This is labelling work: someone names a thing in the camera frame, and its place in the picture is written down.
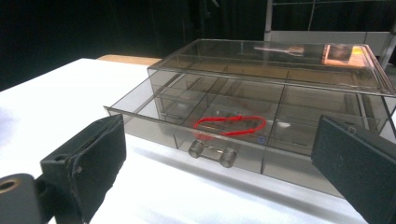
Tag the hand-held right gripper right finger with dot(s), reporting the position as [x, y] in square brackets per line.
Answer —
[358, 168]

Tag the white table board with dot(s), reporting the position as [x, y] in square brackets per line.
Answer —
[46, 109]

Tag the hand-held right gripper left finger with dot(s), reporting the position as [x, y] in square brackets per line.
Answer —
[84, 165]

